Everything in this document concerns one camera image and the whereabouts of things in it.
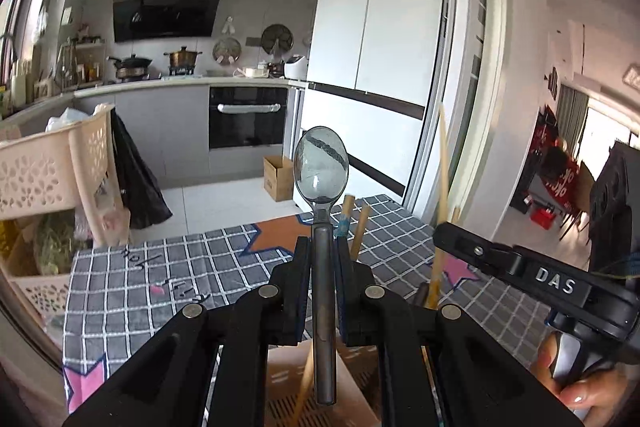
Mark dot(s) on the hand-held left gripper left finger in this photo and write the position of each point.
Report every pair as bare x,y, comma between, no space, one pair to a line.
302,287

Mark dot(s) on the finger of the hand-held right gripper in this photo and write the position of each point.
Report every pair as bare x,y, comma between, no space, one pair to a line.
475,247

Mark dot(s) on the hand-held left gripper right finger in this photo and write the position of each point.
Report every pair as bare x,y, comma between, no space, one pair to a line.
345,287

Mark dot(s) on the blue-patterned bamboo chopstick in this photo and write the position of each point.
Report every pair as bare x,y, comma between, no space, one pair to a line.
345,219

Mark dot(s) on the beige plastic utensil holder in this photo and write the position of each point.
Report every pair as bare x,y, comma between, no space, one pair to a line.
355,387

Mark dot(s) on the person's right hand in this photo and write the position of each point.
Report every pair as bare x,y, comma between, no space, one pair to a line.
600,394

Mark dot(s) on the red box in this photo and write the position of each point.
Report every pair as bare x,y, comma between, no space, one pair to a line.
544,214

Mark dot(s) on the cardboard box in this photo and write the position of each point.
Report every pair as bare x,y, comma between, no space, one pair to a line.
277,179

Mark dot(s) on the grey checked star tablecloth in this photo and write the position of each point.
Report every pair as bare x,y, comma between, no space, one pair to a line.
175,267

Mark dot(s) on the black built-in oven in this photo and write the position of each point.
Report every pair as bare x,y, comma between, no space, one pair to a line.
247,127

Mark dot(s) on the black plastic bag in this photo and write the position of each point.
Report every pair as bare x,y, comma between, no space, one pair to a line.
137,177

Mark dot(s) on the white rice cooker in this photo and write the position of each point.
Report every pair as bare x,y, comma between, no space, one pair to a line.
295,68

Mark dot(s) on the white refrigerator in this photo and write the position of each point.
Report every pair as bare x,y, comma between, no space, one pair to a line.
380,32

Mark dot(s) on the round hanging steamer rack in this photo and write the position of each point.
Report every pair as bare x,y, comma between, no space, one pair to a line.
277,39
226,51

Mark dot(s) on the golden cooking pot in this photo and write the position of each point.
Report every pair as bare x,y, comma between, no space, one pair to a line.
182,59

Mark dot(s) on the black wok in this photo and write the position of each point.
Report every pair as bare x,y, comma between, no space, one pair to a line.
130,66

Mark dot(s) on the beige perforated trolley rack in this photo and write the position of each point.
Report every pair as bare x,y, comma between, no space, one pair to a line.
45,167

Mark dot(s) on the black range hood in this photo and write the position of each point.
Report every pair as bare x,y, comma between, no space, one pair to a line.
165,14

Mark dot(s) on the dark wall ornament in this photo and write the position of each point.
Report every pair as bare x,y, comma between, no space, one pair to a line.
552,82

